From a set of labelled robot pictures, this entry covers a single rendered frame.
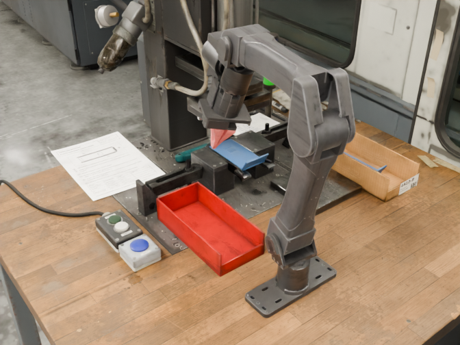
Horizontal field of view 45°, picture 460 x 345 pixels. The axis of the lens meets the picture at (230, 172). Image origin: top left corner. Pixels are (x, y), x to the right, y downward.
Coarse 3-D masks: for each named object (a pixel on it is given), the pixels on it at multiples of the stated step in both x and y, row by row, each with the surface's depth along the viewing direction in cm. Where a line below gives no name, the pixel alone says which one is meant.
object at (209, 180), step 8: (264, 152) 143; (272, 152) 145; (192, 160) 142; (272, 160) 147; (208, 168) 136; (224, 168) 137; (248, 168) 147; (256, 168) 144; (264, 168) 146; (272, 168) 148; (208, 176) 138; (216, 176) 136; (224, 176) 138; (232, 176) 140; (256, 176) 145; (208, 184) 139; (216, 184) 137; (224, 184) 139; (232, 184) 141; (216, 192) 139; (224, 192) 140
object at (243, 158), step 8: (224, 144) 144; (232, 144) 144; (224, 152) 140; (232, 152) 140; (240, 152) 140; (248, 152) 140; (232, 160) 137; (240, 160) 137; (248, 160) 137; (256, 160) 133; (264, 160) 137; (240, 168) 134
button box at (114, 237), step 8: (0, 184) 151; (8, 184) 142; (16, 192) 139; (24, 200) 137; (40, 208) 133; (72, 216) 131; (80, 216) 132; (104, 216) 127; (120, 216) 127; (96, 224) 126; (104, 224) 125; (112, 224) 124; (128, 224) 124; (104, 232) 123; (112, 232) 122; (120, 232) 122; (128, 232) 122; (136, 232) 122; (112, 240) 121; (120, 240) 120; (128, 240) 121
